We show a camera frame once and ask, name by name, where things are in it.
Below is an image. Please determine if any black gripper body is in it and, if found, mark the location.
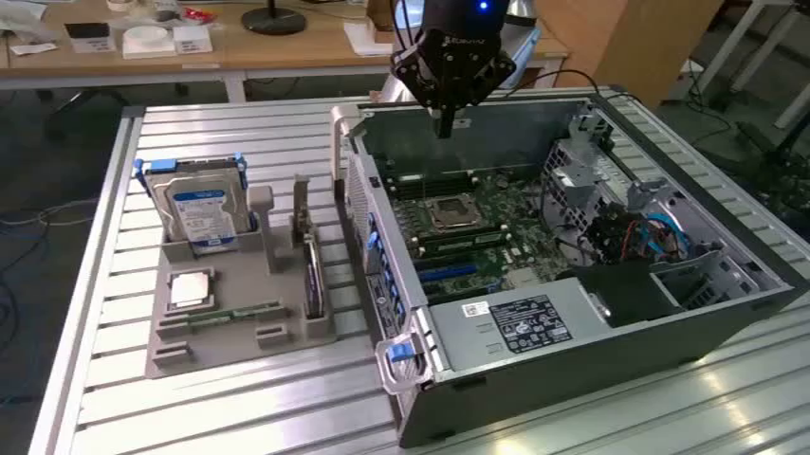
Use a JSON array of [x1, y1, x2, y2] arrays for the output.
[[417, 0, 511, 110]]

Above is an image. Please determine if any NVIDIA graphics card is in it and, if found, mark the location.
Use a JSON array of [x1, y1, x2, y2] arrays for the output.
[[289, 173, 333, 319]]

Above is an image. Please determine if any white paper stack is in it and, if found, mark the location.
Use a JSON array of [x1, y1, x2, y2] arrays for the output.
[[343, 21, 397, 57]]

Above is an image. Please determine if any brown cardboard box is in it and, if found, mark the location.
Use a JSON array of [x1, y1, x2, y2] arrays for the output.
[[365, 0, 401, 29]]

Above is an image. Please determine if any light wooden cabinet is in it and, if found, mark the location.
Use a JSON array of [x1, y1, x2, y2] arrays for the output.
[[534, 0, 726, 110]]

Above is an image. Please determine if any black round lamp base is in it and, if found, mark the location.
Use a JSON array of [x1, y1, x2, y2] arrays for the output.
[[240, 0, 308, 35]]

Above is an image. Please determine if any silver drive cage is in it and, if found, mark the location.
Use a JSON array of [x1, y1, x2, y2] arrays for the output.
[[542, 101, 634, 238]]

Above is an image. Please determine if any metal CPU socket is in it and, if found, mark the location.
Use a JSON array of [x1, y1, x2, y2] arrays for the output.
[[427, 196, 479, 233]]

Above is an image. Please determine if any green motherboard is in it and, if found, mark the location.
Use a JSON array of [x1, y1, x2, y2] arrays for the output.
[[372, 158, 587, 307]]

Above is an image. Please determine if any white labelled box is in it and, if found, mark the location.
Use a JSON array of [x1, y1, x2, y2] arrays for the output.
[[171, 24, 213, 54]]

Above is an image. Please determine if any installed RAM stick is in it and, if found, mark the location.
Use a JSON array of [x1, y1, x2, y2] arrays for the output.
[[416, 229, 511, 252]]

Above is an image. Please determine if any white box with round dish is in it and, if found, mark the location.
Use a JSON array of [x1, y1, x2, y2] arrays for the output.
[[120, 26, 177, 61]]

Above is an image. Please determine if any blue PCIe expansion slot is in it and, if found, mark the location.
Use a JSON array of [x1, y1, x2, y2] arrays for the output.
[[415, 264, 480, 282]]

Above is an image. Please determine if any black floor stand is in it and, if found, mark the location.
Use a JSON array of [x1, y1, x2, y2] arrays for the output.
[[732, 118, 810, 214]]

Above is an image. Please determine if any hard disk in blue caddy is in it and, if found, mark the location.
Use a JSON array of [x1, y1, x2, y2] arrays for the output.
[[132, 152, 249, 260]]

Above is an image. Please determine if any white box with black top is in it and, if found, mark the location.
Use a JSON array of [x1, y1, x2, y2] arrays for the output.
[[61, 22, 119, 54]]

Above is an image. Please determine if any black office chair base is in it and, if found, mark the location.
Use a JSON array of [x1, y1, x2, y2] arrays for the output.
[[37, 87, 132, 141]]

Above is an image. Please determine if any grey disk bay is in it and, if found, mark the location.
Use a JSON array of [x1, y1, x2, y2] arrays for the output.
[[650, 246, 760, 312]]

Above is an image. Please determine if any wooden desk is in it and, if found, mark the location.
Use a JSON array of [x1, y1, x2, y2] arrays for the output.
[[0, 0, 571, 91]]

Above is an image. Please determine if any grey power supply unit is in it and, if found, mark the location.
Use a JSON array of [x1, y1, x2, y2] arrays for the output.
[[424, 277, 614, 373]]

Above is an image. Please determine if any silver CPU chip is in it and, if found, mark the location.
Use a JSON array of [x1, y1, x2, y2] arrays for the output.
[[167, 272, 213, 307]]

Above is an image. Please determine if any green loose RAM stick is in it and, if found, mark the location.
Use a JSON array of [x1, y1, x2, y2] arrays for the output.
[[185, 302, 283, 328]]

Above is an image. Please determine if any clear plastic bag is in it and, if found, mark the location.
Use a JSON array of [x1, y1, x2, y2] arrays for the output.
[[0, 4, 59, 44]]

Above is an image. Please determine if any grey printed parts rack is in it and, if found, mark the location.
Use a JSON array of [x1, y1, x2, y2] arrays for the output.
[[144, 185, 348, 380]]

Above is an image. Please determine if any open black PC case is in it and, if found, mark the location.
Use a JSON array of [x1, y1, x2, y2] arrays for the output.
[[329, 88, 810, 449]]

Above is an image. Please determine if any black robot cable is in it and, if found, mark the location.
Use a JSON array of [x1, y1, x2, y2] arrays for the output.
[[389, 0, 412, 54]]

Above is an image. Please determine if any black power cable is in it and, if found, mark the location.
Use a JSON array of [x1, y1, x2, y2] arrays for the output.
[[516, 69, 620, 100]]

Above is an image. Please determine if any blue data wire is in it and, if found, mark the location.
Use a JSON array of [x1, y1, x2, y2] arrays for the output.
[[636, 213, 692, 261]]

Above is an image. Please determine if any white desk frame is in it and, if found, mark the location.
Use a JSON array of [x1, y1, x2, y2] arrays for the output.
[[692, 0, 810, 130]]

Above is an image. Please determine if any white floor cable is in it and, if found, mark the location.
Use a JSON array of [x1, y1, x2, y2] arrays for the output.
[[0, 198, 97, 228]]

